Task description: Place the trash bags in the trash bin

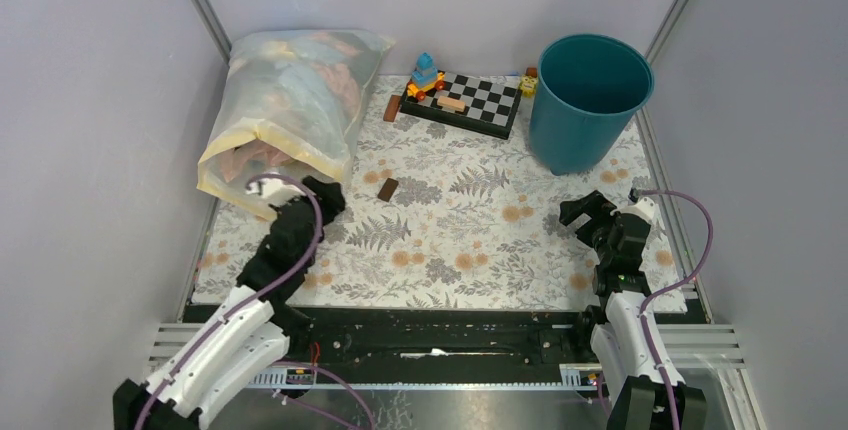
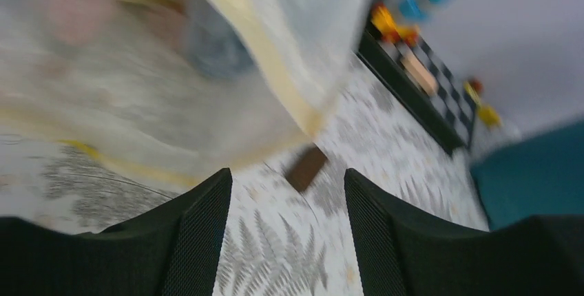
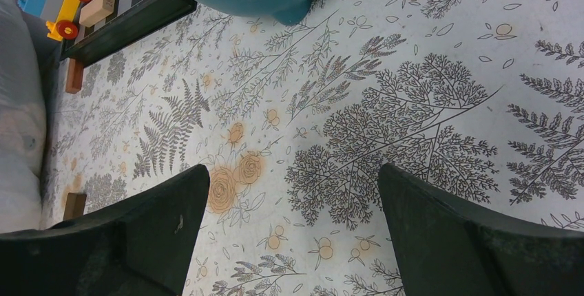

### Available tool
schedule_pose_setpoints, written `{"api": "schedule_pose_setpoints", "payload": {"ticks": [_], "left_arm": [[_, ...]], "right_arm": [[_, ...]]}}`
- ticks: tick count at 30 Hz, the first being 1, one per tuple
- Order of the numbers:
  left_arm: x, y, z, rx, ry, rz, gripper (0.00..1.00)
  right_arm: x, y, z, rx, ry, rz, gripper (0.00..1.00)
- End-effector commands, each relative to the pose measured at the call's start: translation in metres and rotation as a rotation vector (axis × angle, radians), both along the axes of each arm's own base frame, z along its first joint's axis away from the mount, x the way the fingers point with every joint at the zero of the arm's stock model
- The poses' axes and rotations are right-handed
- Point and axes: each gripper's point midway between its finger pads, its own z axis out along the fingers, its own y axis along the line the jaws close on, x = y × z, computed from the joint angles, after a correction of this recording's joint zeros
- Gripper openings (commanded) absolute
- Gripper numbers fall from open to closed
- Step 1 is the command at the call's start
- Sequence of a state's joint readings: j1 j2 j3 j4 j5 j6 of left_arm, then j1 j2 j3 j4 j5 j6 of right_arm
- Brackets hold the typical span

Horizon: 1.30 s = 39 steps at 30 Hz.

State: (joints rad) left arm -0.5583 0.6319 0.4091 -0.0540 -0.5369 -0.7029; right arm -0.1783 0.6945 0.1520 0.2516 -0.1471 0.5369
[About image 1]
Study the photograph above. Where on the black white checkerboard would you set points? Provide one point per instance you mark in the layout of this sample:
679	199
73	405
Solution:
464	102

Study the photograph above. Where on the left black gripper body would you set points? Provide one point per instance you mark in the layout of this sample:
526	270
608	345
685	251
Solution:
329	205

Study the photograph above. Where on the reddish brown wooden block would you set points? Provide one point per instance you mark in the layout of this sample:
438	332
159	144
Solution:
392	108

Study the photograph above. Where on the aluminium frame rail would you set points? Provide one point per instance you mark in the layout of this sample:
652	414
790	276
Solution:
424	380

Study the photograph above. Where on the yellow toy figure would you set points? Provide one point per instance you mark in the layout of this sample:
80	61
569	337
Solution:
529	82

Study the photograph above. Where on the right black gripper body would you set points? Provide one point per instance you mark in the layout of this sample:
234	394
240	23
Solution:
599	210

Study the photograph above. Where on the colourful toy block train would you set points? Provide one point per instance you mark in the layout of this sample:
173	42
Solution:
425	78

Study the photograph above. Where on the teal plastic trash bin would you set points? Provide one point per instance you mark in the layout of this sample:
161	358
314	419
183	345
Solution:
590	86

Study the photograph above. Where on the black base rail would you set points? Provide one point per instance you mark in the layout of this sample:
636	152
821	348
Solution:
424	341

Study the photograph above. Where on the light wooden block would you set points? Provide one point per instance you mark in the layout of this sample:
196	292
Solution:
451	104

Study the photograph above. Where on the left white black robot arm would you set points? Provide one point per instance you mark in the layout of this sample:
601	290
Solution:
252	329

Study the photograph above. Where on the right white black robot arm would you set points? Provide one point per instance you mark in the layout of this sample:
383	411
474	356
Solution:
645	389

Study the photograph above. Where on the large translucent plastic bag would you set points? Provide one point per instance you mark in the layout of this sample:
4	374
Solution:
293	103

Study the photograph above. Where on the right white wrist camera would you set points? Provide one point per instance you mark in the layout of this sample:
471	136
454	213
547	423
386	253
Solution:
642	205

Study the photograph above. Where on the dark brown wooden block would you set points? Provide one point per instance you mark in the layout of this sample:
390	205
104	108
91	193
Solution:
387	190

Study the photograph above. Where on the floral patterned table mat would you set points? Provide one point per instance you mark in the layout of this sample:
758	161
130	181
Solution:
473	224

